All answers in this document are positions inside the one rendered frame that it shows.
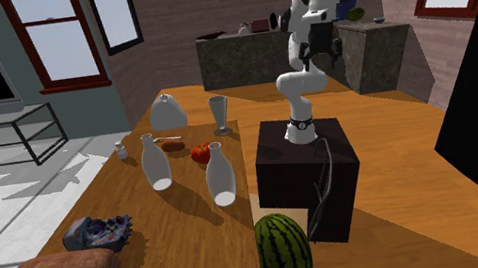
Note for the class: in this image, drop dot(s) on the black framed window pane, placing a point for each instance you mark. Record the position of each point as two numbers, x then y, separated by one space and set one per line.
114 16

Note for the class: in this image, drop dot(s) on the brown potato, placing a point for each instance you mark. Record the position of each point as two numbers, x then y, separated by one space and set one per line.
173 146

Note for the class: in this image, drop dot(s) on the stone kitchen counter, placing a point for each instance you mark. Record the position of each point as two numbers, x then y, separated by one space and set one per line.
239 62

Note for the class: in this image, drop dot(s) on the wooden table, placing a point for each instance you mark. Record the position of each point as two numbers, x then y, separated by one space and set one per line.
189 251

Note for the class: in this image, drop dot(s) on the red bell pepper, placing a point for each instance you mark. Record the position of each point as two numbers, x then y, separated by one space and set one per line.
200 153

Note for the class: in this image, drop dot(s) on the small white shaker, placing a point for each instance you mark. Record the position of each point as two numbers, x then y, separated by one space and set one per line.
121 151

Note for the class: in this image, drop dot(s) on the green striped watermelon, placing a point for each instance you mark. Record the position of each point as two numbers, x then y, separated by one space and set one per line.
284 254

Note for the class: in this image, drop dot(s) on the blue cell model toy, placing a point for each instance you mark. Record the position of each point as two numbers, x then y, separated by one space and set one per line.
97 234

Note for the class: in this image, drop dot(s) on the white bottle vase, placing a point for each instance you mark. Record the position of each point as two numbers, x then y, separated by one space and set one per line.
220 177
154 165

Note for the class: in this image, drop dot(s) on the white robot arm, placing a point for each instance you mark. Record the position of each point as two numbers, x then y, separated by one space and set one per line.
299 84

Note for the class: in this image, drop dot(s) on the black frame glass table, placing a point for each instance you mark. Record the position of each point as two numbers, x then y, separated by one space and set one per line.
37 132

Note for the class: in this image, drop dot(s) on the white lumpy jug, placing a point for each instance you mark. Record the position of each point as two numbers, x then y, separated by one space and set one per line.
167 113

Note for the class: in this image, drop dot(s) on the tall clear glass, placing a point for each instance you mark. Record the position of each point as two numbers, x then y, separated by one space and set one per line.
219 110

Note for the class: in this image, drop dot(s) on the silver spoon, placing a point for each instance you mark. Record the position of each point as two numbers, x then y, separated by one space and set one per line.
168 138

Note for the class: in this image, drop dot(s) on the dark robot stand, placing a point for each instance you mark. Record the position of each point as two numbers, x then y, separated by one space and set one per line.
290 173

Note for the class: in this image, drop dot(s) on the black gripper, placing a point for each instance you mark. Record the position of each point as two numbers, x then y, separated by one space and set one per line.
321 37

